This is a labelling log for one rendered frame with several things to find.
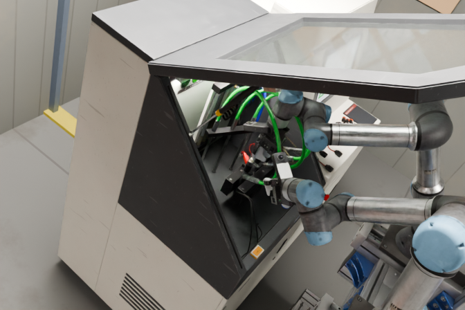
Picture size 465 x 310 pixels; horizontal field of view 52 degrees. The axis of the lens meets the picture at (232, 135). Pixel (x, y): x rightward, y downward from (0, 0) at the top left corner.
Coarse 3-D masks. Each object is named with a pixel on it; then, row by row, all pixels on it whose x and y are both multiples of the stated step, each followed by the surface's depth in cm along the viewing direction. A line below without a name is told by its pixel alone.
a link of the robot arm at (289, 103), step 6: (282, 90) 163; (288, 90) 161; (282, 96) 162; (288, 96) 160; (294, 96) 160; (300, 96) 161; (276, 102) 166; (282, 102) 163; (288, 102) 161; (294, 102) 161; (300, 102) 163; (276, 108) 166; (282, 108) 164; (288, 108) 163; (294, 108) 163; (300, 108) 163; (276, 114) 166; (282, 114) 165; (288, 114) 165; (294, 114) 165
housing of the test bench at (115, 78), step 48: (144, 0) 169; (192, 0) 181; (240, 0) 194; (96, 48) 158; (144, 48) 147; (96, 96) 169; (144, 96) 155; (96, 144) 181; (96, 192) 196; (96, 240) 212
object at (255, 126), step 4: (244, 124) 178; (248, 124) 178; (252, 124) 177; (256, 124) 177; (260, 124) 176; (264, 124) 176; (244, 128) 178; (248, 128) 177; (252, 128) 176; (256, 128) 175; (260, 128) 174; (264, 128) 173; (268, 128) 173; (260, 132) 175; (264, 132) 174; (268, 132) 173
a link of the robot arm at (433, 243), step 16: (448, 208) 111; (464, 208) 111; (432, 224) 106; (448, 224) 105; (464, 224) 106; (416, 240) 109; (432, 240) 106; (448, 240) 104; (464, 240) 103; (416, 256) 109; (432, 256) 107; (448, 256) 104; (464, 256) 103; (416, 272) 114; (432, 272) 109; (448, 272) 108; (400, 288) 119; (416, 288) 115; (432, 288) 114; (384, 304) 126; (400, 304) 120; (416, 304) 118
